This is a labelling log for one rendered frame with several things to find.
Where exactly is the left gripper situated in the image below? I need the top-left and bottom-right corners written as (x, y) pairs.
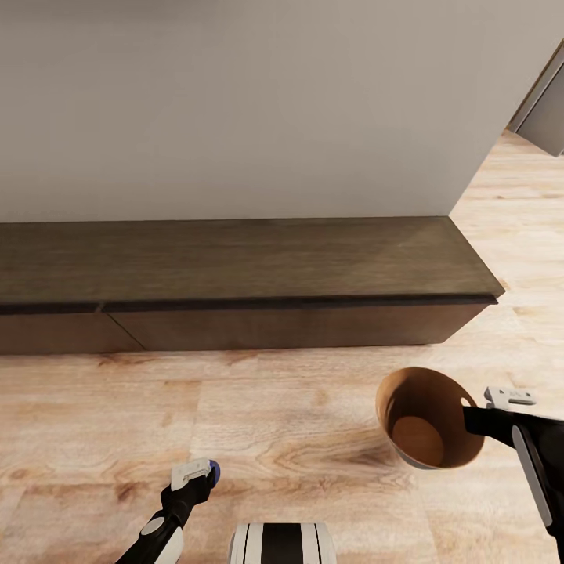
top-left (161, 467), bottom-right (216, 515)

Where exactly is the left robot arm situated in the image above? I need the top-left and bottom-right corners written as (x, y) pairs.
top-left (115, 457), bottom-right (216, 564)

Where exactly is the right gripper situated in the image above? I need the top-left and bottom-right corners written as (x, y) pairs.
top-left (464, 407), bottom-right (514, 445)

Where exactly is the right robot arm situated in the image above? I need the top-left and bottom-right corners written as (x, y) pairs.
top-left (464, 386), bottom-right (564, 564)

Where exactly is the can of soda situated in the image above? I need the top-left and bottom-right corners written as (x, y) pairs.
top-left (187, 460), bottom-right (220, 483)

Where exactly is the trash can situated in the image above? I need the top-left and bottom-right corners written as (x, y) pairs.
top-left (375, 367), bottom-right (485, 471)

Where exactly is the robot trunk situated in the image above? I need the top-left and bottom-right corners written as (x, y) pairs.
top-left (227, 522), bottom-right (337, 564)

